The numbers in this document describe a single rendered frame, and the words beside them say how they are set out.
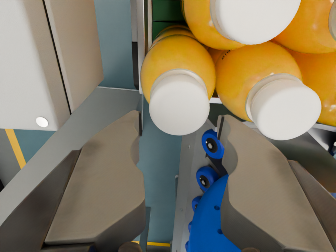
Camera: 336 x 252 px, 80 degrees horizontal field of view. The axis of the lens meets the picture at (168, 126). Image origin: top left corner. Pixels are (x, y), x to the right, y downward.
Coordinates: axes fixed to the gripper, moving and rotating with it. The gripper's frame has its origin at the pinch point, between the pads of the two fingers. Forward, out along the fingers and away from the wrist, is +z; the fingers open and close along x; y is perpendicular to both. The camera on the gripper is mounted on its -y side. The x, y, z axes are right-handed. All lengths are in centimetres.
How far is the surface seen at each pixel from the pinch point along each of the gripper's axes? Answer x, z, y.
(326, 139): 25.2, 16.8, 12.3
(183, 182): 3.4, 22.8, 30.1
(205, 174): 5.6, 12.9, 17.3
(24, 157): -113, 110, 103
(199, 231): 3.4, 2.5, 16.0
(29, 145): -106, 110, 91
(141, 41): -3.9, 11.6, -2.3
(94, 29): -7.5, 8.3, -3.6
